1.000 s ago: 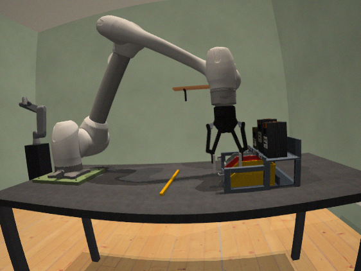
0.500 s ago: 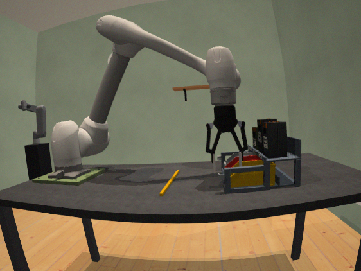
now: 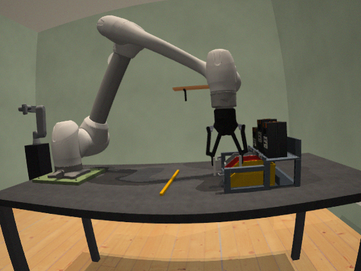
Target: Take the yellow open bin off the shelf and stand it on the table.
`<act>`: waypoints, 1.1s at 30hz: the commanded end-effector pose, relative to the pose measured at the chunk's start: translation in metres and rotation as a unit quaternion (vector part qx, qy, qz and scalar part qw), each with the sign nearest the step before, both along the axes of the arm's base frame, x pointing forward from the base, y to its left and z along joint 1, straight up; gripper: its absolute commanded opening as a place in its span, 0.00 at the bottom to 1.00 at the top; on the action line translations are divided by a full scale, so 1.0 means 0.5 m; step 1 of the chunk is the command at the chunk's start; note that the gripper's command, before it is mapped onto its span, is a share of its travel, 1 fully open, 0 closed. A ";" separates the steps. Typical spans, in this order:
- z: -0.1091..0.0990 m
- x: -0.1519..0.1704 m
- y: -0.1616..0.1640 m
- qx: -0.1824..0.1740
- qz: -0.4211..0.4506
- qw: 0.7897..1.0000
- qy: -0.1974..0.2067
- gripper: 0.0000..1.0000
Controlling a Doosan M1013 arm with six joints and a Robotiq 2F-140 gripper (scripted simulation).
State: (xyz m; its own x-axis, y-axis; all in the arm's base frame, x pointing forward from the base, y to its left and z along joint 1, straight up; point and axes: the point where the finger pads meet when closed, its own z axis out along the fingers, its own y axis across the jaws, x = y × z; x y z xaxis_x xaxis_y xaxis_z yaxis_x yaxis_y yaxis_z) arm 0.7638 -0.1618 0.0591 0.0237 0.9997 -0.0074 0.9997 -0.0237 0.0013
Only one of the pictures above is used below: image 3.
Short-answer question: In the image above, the yellow retaining rail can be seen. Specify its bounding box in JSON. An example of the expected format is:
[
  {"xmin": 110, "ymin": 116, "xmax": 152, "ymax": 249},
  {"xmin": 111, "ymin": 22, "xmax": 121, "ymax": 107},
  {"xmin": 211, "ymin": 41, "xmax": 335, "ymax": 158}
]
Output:
[{"xmin": 160, "ymin": 170, "xmax": 179, "ymax": 196}]

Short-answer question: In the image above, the yellow bin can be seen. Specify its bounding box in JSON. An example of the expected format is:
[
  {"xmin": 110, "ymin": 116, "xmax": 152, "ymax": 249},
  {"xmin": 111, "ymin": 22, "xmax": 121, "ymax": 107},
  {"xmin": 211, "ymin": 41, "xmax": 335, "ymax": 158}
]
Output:
[{"xmin": 231, "ymin": 160, "xmax": 276, "ymax": 188}]

